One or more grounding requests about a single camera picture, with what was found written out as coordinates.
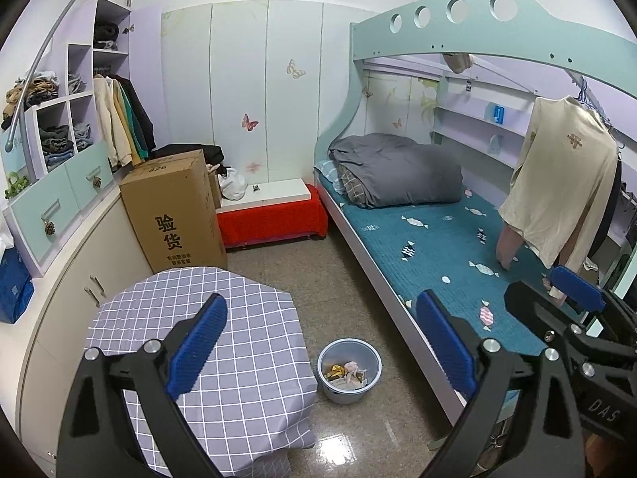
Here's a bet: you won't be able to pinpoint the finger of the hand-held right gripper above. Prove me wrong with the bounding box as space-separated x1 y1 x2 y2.
550 265 637 342
504 281 607 384

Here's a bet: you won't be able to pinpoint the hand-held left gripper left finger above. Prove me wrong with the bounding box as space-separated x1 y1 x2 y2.
57 293 240 478

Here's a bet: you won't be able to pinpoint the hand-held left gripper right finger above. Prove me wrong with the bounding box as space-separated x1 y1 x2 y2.
410 289 585 478

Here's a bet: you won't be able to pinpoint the blue plastic basin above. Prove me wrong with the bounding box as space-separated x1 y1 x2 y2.
317 339 383 405

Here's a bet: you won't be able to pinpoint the table with checked cloth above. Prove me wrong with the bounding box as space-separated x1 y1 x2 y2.
86 266 319 469

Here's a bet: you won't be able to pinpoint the black garment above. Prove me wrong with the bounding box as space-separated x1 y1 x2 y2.
593 157 629 270

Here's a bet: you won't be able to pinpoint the cream sweater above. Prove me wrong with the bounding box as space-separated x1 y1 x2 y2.
499 96 620 270

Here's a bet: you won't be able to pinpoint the teal patterned bed sheet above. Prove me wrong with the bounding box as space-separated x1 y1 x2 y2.
318 179 565 359

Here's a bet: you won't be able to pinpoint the large cardboard box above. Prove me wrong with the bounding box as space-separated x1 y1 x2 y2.
119 149 229 274

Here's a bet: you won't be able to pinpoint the red cloth bench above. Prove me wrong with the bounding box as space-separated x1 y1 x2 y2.
216 184 329 250

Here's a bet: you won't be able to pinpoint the white low cabinet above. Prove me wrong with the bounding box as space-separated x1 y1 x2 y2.
15 194 155 474

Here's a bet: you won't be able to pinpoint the white plastic bag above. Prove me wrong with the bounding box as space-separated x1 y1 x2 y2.
219 168 248 201

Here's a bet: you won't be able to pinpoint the white board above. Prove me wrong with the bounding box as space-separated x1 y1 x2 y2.
219 178 312 208

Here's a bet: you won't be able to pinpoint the grey quilt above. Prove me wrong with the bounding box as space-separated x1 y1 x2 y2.
328 133 463 208

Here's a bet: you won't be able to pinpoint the grey plaid blanket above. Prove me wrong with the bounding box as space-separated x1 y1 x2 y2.
338 164 370 208

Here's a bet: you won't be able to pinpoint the blue clothes hanger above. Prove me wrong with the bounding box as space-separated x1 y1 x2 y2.
576 76 615 131

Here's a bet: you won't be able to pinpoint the blue shopping bag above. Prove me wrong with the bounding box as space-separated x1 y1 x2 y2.
0 248 35 324

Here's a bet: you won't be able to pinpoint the black clothing heap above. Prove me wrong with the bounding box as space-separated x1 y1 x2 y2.
150 144 225 165

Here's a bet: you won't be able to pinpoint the teal drawer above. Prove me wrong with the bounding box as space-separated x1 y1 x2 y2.
64 140 115 210
10 176 75 270

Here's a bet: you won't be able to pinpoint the blue checked pillow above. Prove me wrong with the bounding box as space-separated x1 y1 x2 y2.
318 159 347 195

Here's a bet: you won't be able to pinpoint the yellow garment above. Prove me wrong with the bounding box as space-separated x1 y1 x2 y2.
112 80 143 165

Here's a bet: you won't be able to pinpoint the teal garment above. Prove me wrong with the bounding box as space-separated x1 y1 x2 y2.
122 82 150 158

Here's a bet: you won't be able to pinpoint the black jacket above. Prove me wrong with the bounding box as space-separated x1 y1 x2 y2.
117 76 156 153

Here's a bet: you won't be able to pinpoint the tan fabric bundle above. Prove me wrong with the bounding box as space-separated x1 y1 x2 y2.
444 52 474 75

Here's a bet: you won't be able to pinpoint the dark folded jeans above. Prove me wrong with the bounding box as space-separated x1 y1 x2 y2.
41 125 76 161

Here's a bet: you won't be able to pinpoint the brown clothes pile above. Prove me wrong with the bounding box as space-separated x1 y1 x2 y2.
2 74 59 118

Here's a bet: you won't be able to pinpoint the bunk bed with teal sheet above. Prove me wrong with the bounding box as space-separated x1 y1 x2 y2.
315 0 637 426

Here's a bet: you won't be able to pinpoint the white lilac shelf unit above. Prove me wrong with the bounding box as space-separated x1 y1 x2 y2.
0 0 135 280

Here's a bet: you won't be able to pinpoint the black folded clothes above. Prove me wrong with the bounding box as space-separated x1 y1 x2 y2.
94 22 121 51

